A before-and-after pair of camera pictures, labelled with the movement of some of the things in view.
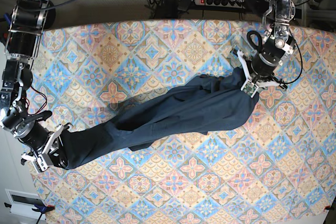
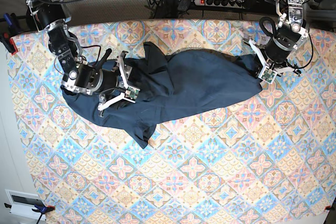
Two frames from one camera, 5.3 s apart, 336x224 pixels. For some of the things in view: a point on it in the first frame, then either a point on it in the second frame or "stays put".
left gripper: [42, 154] → [114, 82]
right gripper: [260, 72] → [275, 56]
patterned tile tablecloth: [276, 164] stays put
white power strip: [208, 1] stays put
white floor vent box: [21, 204] stays put
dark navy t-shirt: [200, 104] → [172, 83]
